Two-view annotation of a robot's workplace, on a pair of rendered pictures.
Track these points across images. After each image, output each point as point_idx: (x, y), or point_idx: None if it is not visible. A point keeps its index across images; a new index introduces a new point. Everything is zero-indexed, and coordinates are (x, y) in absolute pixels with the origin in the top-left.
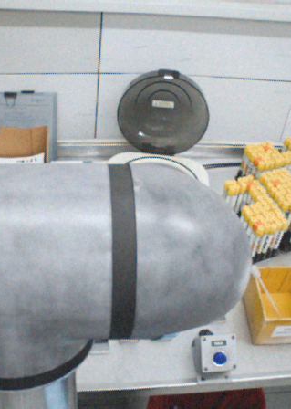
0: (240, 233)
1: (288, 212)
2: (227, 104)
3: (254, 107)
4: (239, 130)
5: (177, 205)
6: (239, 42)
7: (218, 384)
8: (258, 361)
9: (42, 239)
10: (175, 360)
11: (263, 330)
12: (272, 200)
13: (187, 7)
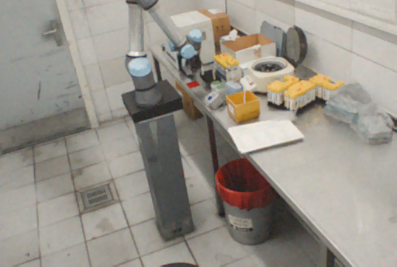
0: None
1: None
2: (329, 57)
3: (337, 61)
4: (334, 74)
5: None
6: (328, 22)
7: (208, 111)
8: (221, 115)
9: None
10: None
11: (226, 103)
12: (288, 84)
13: (305, 1)
